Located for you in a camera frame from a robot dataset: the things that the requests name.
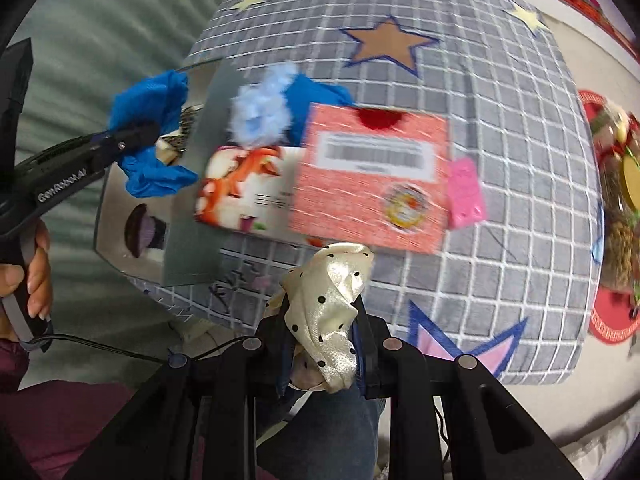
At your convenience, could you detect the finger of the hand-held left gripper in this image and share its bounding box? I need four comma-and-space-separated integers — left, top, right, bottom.
90, 120, 162, 165

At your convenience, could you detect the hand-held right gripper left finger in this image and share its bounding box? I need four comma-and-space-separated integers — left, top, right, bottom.
65, 302, 301, 480

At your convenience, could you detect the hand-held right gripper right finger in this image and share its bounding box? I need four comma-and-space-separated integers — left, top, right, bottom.
350, 295, 583, 480

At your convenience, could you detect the blue crinkled cloth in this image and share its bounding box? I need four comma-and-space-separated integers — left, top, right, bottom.
280, 72, 353, 148
109, 71, 200, 198

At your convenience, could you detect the beige cloth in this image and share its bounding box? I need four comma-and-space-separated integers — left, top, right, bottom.
155, 135, 188, 166

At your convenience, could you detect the cream polka dot scrunchie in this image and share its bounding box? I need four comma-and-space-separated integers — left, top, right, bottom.
265, 242, 375, 393

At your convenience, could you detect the white storage box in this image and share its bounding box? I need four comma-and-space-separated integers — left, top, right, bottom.
92, 57, 241, 288

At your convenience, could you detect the person's left hand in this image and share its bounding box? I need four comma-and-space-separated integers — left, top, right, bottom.
0, 220, 53, 343

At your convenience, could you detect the person's jeans leg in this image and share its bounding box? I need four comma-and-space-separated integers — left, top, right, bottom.
255, 385, 396, 480

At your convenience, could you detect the grey-green curtain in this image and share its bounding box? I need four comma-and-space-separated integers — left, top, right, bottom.
10, 0, 236, 391

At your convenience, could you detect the printed tissue pack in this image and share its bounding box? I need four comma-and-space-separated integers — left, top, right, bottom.
194, 145, 301, 241

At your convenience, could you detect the light blue fluffy scrunchie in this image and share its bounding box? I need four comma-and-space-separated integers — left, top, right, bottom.
230, 62, 301, 148

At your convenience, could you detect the red and yellow carton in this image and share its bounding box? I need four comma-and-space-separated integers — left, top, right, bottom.
289, 102, 451, 256

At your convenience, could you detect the pink foam sponge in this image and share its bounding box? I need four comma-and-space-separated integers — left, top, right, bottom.
446, 156, 488, 231

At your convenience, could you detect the person's maroon top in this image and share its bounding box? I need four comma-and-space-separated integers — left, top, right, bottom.
0, 337, 211, 480

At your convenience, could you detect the white quilt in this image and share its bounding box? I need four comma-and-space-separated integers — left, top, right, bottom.
500, 410, 640, 480

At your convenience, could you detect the grey checked star cushion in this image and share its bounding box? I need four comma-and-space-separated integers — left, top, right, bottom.
135, 0, 603, 386

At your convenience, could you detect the pile of snack packets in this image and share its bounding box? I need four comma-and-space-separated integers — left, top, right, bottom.
587, 100, 640, 293

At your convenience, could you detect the yellow lid round tin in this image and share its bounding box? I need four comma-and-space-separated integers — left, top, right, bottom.
619, 155, 640, 211

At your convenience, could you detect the black cable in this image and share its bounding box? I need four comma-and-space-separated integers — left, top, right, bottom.
22, 332, 251, 366

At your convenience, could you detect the red wall shelf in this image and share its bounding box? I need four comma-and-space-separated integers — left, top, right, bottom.
500, 0, 640, 56

